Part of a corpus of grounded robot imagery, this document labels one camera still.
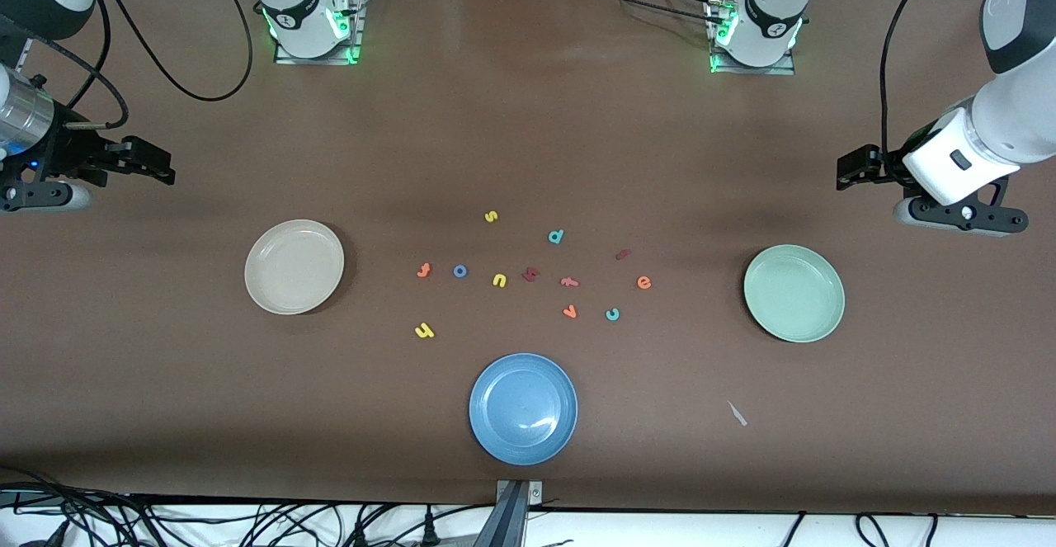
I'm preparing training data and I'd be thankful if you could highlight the blue plate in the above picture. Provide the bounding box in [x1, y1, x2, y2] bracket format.
[469, 353, 579, 466]

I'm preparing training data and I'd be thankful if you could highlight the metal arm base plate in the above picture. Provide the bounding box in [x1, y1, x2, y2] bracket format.
[705, 0, 798, 77]
[274, 0, 369, 66]

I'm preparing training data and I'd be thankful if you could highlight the brown table cover sheet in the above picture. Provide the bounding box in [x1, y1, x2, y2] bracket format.
[0, 0, 1056, 516]

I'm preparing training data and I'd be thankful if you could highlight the black arm-mounted cable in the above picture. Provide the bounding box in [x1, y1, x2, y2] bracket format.
[879, 0, 958, 160]
[0, 0, 254, 129]

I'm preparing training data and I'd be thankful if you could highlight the grey camera mount pole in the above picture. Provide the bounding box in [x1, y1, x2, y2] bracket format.
[474, 481, 529, 547]

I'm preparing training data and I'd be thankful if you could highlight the green plate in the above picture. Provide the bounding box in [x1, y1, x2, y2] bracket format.
[743, 244, 846, 343]

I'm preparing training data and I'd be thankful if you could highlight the beige plate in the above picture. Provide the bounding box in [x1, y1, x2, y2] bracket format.
[244, 219, 346, 316]

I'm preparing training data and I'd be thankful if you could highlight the metal mounting bracket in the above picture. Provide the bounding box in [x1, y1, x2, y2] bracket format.
[495, 479, 545, 505]

